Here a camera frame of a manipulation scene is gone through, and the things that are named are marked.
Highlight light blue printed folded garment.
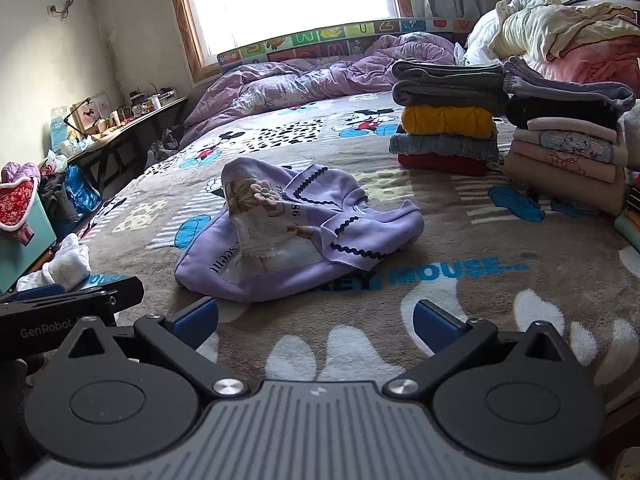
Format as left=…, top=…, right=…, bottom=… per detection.
left=512, top=129, right=628, bottom=166

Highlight purple padded cloth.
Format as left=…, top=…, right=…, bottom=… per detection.
left=0, top=161, right=41, bottom=186

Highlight black folded garment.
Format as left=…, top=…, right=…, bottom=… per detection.
left=505, top=96, right=621, bottom=131

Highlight row of small desk items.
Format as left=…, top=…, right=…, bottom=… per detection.
left=65, top=87, right=178, bottom=143

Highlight teal storage box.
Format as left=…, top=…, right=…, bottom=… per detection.
left=0, top=180, right=58, bottom=293

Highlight pink crumpled blanket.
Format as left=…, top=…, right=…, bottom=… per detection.
left=522, top=35, right=640, bottom=98

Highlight white fluffy cloth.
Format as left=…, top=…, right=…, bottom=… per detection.
left=620, top=105, right=640, bottom=171

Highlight blue plastic bag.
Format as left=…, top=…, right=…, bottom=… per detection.
left=62, top=165, right=101, bottom=216

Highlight blue tissue pack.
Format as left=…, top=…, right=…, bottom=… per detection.
left=50, top=106, right=76, bottom=147

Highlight pale green folded cloth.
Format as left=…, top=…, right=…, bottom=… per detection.
left=615, top=210, right=640, bottom=253

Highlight white crumpled cloth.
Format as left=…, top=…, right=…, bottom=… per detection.
left=455, top=10, right=506, bottom=67

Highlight purple-grey folded pants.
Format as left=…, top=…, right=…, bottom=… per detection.
left=502, top=57, right=636, bottom=111

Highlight colourful alphabet headboard mat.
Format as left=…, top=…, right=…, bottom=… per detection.
left=216, top=16, right=478, bottom=73

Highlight grey cloth bundle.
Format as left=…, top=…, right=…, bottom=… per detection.
left=147, top=130, right=183, bottom=166

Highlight cream crumpled blanket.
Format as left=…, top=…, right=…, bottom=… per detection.
left=492, top=0, right=638, bottom=63

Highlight yellow folded sweater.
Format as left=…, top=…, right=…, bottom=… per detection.
left=401, top=105, right=496, bottom=140

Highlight red folded garment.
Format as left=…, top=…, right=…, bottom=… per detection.
left=397, top=152, right=493, bottom=177

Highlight purple sweatshirt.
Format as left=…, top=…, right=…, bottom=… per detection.
left=174, top=156, right=425, bottom=303

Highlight wooden framed window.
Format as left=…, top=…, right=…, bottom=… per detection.
left=162, top=0, right=413, bottom=86

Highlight dark desk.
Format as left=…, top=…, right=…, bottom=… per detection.
left=65, top=95, right=190, bottom=201

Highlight tan folded garment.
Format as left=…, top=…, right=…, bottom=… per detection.
left=504, top=152, right=628, bottom=216

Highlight purple floral quilt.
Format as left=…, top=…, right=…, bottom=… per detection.
left=182, top=32, right=458, bottom=146

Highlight cartoon printed blanket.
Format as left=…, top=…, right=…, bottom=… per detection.
left=75, top=91, right=640, bottom=411

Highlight dark clothing pile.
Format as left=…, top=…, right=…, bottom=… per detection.
left=37, top=172, right=81, bottom=226

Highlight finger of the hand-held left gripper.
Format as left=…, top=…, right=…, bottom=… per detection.
left=16, top=283, right=67, bottom=304
left=75, top=275, right=146, bottom=313

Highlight white crumpled garment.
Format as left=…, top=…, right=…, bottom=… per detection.
left=17, top=234, right=93, bottom=291

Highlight cream folded garment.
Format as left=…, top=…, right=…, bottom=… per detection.
left=527, top=117, right=632, bottom=143

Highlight grey folded garment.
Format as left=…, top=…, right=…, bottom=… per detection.
left=391, top=60, right=506, bottom=82
left=391, top=77, right=508, bottom=108

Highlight pink folded garment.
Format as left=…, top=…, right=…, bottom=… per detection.
left=509, top=141, right=621, bottom=184

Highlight red patterned cloth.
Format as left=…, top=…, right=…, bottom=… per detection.
left=0, top=175, right=38, bottom=233

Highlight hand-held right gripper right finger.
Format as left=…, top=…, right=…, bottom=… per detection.
left=382, top=299, right=576, bottom=401

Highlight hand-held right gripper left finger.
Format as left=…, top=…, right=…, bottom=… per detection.
left=60, top=297, right=251, bottom=401

